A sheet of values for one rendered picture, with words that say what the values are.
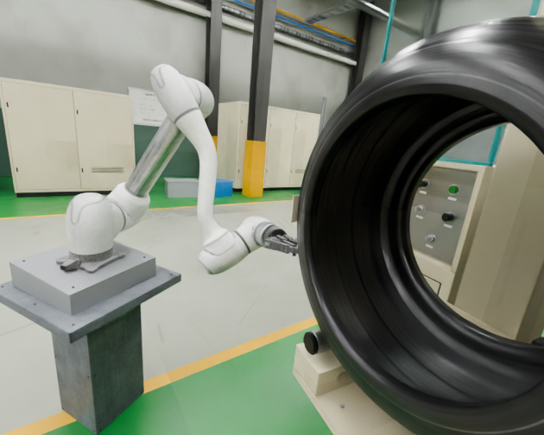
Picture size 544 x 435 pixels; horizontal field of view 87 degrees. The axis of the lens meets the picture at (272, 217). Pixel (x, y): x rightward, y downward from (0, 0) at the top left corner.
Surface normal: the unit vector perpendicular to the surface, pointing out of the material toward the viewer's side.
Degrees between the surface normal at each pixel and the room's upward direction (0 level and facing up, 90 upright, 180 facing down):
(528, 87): 81
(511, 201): 90
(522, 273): 90
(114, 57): 90
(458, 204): 90
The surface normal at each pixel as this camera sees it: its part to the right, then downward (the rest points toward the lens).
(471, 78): -0.84, -0.11
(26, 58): 0.57, 0.27
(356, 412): 0.09, -0.96
